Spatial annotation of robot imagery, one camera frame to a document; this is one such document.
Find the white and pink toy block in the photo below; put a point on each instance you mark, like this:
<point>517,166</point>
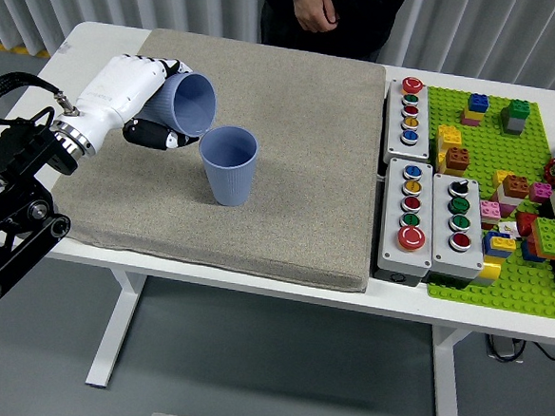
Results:
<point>507,205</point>

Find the translucent yellow toy block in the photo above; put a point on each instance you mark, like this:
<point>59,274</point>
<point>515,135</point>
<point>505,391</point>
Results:
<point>488,272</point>

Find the magenta toy block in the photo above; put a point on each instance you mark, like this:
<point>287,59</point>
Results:
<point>540,193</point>

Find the white table leg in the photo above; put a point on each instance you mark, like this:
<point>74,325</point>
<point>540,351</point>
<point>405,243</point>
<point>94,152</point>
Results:
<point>117,325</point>
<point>447,396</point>

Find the grey toy block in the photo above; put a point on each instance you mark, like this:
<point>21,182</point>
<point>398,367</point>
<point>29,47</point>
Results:
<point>516,126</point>

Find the grey five-button control box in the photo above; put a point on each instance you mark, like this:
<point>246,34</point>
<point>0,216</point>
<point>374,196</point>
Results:
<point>417,151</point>
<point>390,259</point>

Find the green studded baseplate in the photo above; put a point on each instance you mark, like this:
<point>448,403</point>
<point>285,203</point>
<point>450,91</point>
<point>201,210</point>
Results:
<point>491,147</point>

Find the blue toy block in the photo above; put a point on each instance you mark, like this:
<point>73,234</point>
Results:
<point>477,102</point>
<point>530,253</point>
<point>487,241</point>

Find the red toy block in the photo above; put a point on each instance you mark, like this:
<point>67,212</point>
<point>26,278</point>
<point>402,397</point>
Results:
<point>525,224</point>

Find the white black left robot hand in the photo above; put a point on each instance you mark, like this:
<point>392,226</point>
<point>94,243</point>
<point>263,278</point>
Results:
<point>119,87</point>

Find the person's hand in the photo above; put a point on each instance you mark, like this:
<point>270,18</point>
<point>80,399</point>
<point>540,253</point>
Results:
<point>315,8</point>

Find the small label sticker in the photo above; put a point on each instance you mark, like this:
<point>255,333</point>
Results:
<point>64,49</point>

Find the person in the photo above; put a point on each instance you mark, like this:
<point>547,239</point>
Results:
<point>367,19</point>

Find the blue ribbed plastic cup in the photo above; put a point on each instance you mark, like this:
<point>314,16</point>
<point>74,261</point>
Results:
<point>194,104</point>
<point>229,176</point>

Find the grey-brown fabric mat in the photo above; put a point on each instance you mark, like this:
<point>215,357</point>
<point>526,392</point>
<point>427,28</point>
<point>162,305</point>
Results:
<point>285,170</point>

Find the grey selector switch control box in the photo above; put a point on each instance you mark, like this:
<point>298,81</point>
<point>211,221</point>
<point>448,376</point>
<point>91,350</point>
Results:
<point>441,257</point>

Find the brown toy block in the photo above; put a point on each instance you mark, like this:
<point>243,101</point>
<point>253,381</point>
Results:
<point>457,161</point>
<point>516,186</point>

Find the large green toy block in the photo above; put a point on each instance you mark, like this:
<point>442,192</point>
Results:
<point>548,236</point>

